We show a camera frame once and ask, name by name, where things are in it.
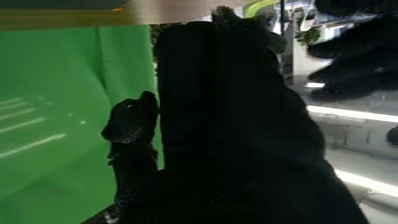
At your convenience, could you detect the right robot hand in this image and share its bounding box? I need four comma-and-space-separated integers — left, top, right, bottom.
81, 5, 372, 224

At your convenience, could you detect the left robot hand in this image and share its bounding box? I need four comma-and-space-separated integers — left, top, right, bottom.
305, 0, 398, 102

